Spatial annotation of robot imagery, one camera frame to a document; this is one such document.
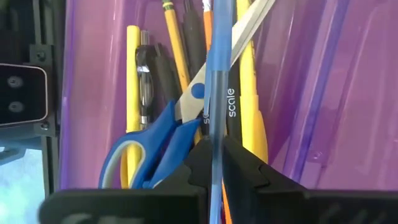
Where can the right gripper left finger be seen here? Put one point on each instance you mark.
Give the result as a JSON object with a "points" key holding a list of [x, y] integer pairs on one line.
{"points": [[124, 208]]}

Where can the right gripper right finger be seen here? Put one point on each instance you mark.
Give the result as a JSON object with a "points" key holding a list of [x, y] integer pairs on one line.
{"points": [[295, 208]]}

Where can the black pen white print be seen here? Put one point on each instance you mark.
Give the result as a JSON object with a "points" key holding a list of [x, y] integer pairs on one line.
{"points": [[194, 40], [233, 124]]}

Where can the yellow highlighter pen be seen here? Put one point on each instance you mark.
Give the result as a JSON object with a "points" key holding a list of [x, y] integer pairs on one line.
{"points": [[133, 77], [252, 109]]}

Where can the black and white pen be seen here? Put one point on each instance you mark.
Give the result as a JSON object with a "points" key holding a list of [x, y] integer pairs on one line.
{"points": [[144, 93]]}

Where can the purple plastic supply box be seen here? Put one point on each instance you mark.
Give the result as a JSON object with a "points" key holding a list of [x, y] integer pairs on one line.
{"points": [[342, 93]]}

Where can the blue translucent pen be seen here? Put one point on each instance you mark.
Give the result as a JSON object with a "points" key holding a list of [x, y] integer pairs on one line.
{"points": [[220, 93]]}

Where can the yellow pencil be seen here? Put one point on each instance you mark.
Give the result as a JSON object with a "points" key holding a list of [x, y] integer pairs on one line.
{"points": [[177, 46]]}

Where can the black aluminium table frame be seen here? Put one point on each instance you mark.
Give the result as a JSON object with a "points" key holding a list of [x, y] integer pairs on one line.
{"points": [[49, 161]]}

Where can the small black camera box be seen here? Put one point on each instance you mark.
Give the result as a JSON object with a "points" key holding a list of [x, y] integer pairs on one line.
{"points": [[21, 93]]}

